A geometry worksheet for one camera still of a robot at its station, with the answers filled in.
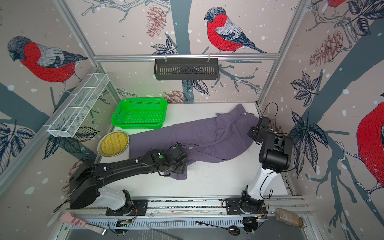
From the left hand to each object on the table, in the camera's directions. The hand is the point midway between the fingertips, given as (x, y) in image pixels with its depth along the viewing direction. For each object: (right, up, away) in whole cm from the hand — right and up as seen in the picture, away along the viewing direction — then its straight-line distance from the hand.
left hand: (183, 165), depth 80 cm
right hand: (+47, +16, +22) cm, 54 cm away
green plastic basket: (-38, +29, +35) cm, 59 cm away
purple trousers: (+15, +12, +18) cm, 26 cm away
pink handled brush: (-54, -21, -10) cm, 59 cm away
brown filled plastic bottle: (+47, -19, -13) cm, 52 cm away
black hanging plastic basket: (+2, +61, +24) cm, 65 cm away
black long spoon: (+24, -26, -13) cm, 37 cm away
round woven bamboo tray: (-49, +9, +18) cm, 53 cm away
